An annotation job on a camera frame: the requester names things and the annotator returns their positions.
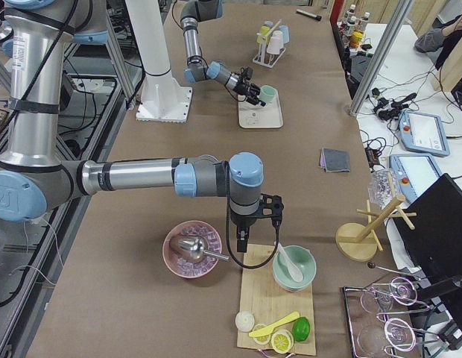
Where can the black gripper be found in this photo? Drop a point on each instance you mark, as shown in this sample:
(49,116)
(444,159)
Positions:
(242,222)
(242,87)

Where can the green cup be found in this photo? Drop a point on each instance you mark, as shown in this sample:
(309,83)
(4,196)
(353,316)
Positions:
(267,94)

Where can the cream rabbit tray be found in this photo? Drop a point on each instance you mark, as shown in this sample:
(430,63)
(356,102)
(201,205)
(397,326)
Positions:
(255,117)

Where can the white wire cup rack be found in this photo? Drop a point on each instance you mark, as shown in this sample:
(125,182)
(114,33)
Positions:
(262,58)

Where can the pink cup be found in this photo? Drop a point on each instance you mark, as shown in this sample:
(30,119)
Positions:
(275,45)

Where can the yellow cup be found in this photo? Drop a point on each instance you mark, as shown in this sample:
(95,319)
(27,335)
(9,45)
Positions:
(262,39)

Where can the cream white cup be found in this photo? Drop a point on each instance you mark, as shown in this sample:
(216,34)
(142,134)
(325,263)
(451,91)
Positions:
(278,34)

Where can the blue cup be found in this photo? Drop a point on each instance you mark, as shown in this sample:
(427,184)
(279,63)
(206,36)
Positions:
(285,33)

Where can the clear plastic cup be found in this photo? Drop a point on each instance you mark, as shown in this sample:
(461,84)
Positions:
(383,187)

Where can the metal scoop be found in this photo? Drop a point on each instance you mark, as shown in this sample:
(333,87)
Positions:
(193,248)

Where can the white ceramic spoon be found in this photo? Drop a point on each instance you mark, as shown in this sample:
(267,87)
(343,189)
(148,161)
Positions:
(293,270)

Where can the pink bowl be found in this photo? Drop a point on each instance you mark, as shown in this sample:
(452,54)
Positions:
(178,264)

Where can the yellow plastic knife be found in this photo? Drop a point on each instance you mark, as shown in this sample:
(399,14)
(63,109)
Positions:
(268,329)

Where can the metal cylinder black cap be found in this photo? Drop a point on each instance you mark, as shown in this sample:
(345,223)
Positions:
(309,14)

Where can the grey folded cloth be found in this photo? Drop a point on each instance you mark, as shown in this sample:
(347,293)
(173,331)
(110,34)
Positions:
(333,160)

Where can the green lime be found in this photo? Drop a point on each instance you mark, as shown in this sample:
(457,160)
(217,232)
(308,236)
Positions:
(301,329)

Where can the wooden mug tree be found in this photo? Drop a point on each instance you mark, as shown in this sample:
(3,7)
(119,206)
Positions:
(360,242)

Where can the lemon slice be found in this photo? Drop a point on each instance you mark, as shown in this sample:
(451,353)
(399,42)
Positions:
(282,341)

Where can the blue teach pendant far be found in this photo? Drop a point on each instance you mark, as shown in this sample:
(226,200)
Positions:
(423,132)

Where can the blue teach pendant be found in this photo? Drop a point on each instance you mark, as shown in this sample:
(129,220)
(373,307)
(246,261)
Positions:
(423,132)
(415,173)

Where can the blue teach pendant near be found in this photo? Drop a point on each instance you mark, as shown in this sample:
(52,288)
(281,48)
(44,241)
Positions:
(415,173)

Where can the seated person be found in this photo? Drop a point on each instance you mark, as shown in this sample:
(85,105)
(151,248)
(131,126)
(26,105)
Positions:
(444,38)

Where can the black monitor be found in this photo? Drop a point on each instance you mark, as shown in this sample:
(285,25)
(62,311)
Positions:
(435,243)

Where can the aluminium frame post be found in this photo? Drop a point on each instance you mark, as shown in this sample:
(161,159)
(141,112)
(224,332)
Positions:
(388,37)

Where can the wire glass rack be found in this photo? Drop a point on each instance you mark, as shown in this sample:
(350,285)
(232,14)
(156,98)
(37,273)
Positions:
(401,314)

